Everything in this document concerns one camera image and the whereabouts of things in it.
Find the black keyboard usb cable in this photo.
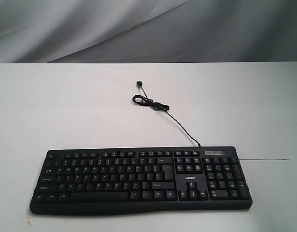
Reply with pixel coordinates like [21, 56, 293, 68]
[132, 80, 202, 147]

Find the black acer keyboard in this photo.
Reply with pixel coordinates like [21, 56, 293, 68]
[29, 146, 253, 215]

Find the grey backdrop cloth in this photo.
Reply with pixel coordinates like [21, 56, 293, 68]
[0, 0, 297, 63]

